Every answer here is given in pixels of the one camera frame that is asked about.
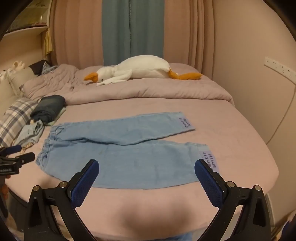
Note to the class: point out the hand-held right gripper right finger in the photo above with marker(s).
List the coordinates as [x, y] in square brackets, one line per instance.
[208, 183]

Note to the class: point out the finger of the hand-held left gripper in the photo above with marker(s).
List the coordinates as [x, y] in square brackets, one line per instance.
[26, 158]
[13, 148]

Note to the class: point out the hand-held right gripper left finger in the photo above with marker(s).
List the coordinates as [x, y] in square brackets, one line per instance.
[84, 183]

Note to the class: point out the light blue denim pants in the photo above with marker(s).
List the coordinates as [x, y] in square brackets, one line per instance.
[129, 160]

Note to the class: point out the person's left hand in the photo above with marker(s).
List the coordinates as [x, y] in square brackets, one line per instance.
[6, 177]

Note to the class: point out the crumpled light blue garment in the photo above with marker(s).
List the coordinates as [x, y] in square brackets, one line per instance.
[30, 132]

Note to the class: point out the plaid pillow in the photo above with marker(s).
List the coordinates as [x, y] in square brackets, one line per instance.
[13, 115]

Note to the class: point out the beige padded headboard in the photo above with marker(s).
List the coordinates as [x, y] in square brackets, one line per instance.
[5, 95]

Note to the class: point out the folded pale green cloth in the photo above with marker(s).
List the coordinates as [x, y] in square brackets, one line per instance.
[60, 114]

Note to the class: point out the folded dark blue jeans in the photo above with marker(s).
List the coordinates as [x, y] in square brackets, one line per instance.
[48, 104]

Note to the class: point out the beige pillow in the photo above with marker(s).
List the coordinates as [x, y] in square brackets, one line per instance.
[20, 78]

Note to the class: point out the small white plush toy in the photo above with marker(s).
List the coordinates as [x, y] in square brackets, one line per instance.
[17, 65]

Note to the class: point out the dark garment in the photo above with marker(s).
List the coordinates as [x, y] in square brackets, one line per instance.
[38, 67]

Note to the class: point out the blue patterned cloth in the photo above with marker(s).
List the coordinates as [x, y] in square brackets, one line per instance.
[49, 68]

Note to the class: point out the pink quilted duvet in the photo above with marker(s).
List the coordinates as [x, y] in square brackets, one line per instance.
[150, 92]

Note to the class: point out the yellow hanging cloth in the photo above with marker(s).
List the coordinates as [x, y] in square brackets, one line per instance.
[49, 44]

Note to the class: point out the white goose plush toy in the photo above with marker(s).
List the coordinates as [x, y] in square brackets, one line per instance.
[143, 67]

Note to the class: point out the pink curtain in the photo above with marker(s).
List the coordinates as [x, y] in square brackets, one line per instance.
[187, 32]
[76, 32]

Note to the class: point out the teal curtain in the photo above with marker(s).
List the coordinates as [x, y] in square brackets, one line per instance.
[133, 27]

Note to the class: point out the white wall shelf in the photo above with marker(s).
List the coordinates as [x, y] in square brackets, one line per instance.
[27, 30]

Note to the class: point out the white wall socket strip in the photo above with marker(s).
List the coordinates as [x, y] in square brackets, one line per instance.
[279, 67]

